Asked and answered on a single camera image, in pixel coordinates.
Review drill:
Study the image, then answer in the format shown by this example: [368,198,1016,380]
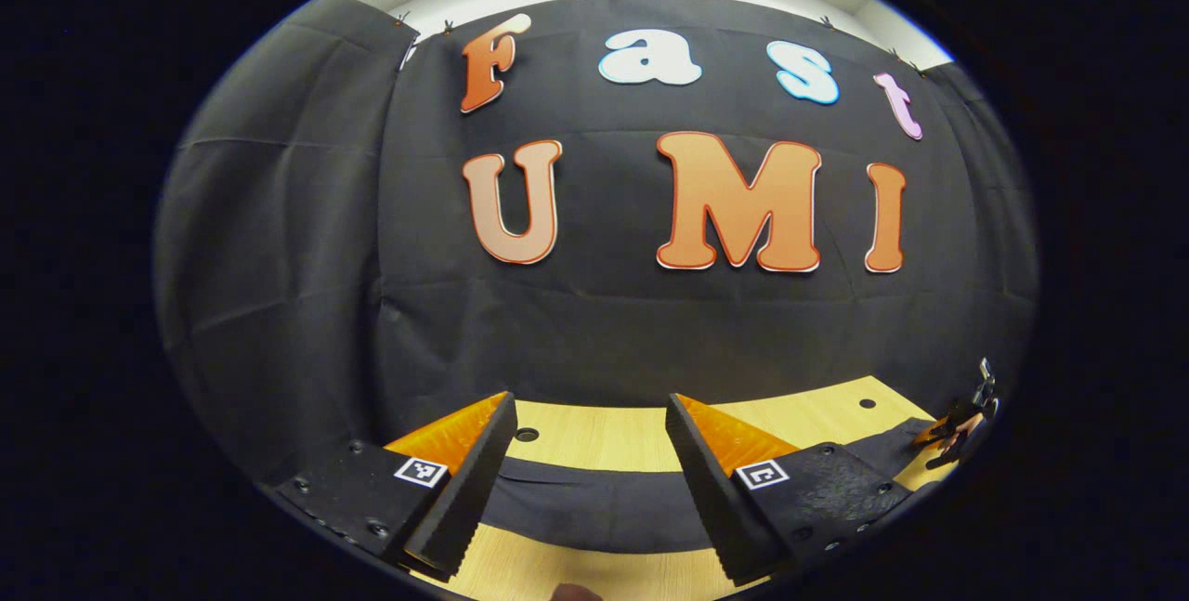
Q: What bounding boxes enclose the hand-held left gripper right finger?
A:
[665,393,918,588]

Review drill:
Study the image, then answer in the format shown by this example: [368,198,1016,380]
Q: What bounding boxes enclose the black jeans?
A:
[478,417,941,555]

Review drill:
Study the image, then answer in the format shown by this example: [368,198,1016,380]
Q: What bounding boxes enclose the black backdrop cloth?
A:
[153,0,1039,481]

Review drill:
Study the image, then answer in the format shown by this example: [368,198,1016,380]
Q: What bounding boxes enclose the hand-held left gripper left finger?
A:
[272,391,519,582]

